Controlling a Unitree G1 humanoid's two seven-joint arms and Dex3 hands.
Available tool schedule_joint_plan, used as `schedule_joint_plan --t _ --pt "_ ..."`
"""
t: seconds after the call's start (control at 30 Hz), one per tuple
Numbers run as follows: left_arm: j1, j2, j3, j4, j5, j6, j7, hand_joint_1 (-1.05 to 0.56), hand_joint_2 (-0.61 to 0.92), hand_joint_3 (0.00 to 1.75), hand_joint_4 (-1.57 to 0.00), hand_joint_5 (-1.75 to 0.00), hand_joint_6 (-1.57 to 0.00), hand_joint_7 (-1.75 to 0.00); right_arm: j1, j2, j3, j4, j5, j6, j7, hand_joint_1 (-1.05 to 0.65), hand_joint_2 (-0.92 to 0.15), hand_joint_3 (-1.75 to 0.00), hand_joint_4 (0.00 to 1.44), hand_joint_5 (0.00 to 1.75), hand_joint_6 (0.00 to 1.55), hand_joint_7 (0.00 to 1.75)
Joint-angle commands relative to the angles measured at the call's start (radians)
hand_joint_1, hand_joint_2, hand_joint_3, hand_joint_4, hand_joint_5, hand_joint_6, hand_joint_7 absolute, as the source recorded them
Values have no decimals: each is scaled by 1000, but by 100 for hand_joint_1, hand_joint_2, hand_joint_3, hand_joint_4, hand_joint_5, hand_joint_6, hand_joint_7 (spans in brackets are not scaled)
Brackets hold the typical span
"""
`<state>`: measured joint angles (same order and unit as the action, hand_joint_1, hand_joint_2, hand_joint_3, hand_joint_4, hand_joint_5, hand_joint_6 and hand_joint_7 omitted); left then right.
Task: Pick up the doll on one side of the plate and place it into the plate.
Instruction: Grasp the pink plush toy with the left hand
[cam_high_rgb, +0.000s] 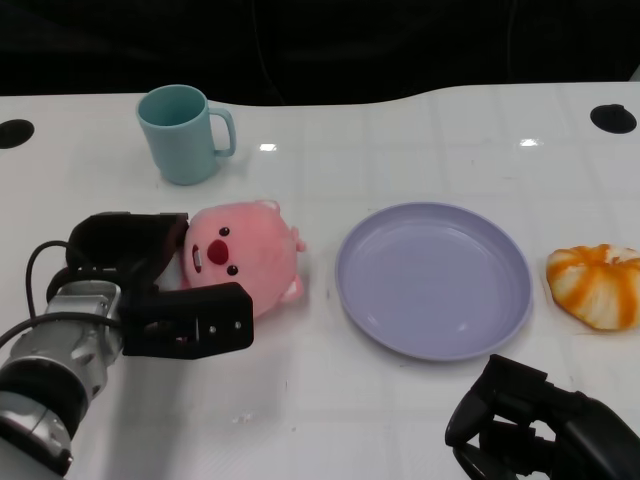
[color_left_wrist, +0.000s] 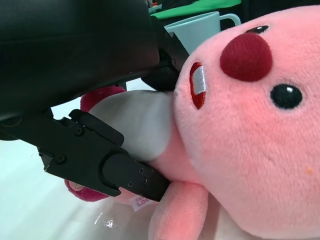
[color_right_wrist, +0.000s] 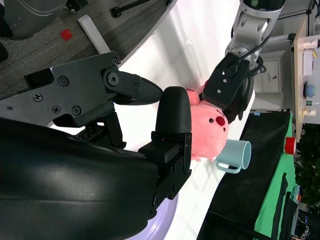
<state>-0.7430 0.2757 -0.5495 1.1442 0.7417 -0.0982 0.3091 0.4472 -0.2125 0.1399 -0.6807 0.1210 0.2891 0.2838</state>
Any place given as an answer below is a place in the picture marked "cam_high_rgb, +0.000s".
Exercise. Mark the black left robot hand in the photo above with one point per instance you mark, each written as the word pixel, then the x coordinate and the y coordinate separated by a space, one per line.
pixel 200 320

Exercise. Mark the black backdrop curtain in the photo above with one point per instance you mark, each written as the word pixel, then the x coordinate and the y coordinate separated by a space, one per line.
pixel 320 45

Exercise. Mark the pink plush doll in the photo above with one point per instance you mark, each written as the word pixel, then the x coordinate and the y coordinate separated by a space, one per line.
pixel 250 235

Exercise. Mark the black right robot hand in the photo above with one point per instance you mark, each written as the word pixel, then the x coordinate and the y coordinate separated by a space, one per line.
pixel 575 430

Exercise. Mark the black table grommet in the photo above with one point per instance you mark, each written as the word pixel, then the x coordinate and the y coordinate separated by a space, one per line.
pixel 612 118
pixel 15 134

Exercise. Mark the teal plastic mug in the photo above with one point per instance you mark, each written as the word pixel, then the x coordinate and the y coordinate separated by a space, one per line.
pixel 180 145

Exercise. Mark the purple plastic plate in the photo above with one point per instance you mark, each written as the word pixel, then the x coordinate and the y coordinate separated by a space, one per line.
pixel 430 280

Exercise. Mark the orange striped bread toy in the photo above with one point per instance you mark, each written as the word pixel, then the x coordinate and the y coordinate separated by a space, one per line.
pixel 595 290

